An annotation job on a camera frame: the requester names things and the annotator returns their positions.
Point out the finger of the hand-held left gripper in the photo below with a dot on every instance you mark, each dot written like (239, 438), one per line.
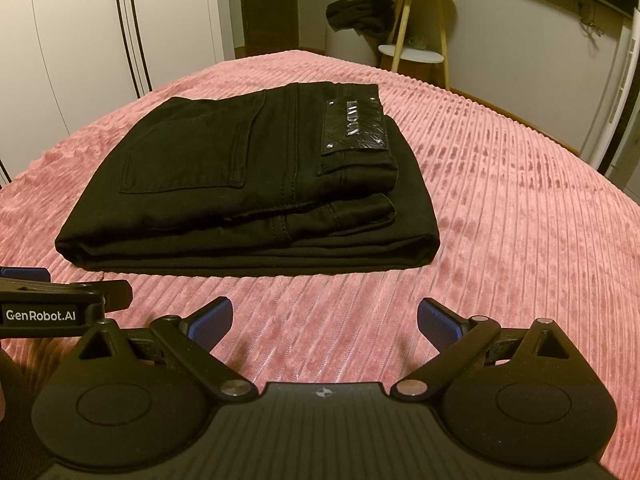
(25, 275)
(117, 296)

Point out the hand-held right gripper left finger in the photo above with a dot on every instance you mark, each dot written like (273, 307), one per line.
(210, 324)

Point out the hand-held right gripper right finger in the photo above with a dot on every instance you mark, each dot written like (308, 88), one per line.
(441, 324)

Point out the black pants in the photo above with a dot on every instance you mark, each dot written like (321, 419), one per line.
(210, 185)

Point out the pink ribbed blanket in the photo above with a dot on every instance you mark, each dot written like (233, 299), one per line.
(500, 260)

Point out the white wardrobe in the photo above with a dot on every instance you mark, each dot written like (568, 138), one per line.
(75, 25)

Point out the round side table yellow legs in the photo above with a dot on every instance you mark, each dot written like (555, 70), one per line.
(415, 52)

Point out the white standing appliance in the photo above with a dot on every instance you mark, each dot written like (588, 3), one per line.
(617, 90)

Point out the black cloth pile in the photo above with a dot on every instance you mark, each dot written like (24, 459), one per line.
(362, 10)

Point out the brown door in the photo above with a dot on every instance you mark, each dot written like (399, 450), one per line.
(267, 0)

